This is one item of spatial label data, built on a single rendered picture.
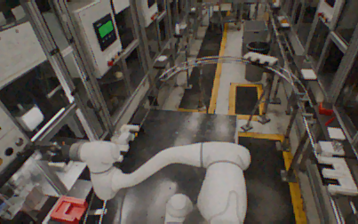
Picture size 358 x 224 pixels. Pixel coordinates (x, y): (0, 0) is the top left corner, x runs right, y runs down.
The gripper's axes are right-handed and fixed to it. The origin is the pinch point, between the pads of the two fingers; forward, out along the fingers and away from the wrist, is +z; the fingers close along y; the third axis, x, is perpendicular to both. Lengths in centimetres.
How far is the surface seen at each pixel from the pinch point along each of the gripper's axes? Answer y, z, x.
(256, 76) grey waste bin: -156, -159, -270
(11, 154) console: 5.3, 6.0, 4.8
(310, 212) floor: -147, -171, -35
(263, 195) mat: -146, -132, -50
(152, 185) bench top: -72, -37, -20
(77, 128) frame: -38, 20, -48
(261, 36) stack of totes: -124, -177, -348
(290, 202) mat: -146, -156, -44
